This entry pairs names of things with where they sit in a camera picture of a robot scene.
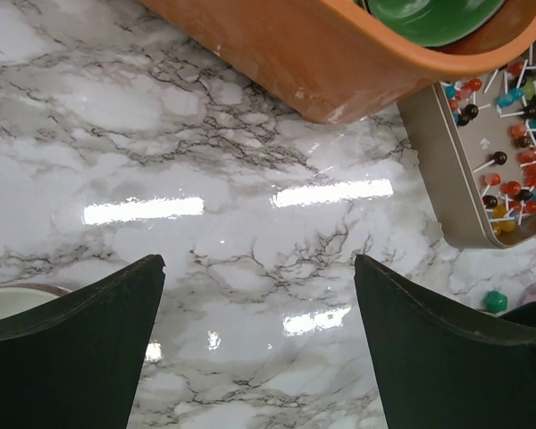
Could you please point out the white teacup red handle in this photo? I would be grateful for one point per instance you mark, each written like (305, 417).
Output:
(21, 297)

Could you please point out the orange plastic bin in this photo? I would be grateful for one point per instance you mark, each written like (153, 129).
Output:
(331, 60)

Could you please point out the green bowl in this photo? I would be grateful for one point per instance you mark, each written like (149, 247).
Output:
(432, 23)

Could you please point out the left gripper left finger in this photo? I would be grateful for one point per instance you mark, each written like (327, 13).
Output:
(75, 361)

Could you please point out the green star candy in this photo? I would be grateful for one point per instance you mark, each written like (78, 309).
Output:
(495, 302)

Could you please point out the tin of lollipops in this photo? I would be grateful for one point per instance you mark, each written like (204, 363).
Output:
(476, 144)

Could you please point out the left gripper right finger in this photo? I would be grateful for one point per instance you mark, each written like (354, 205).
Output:
(441, 364)

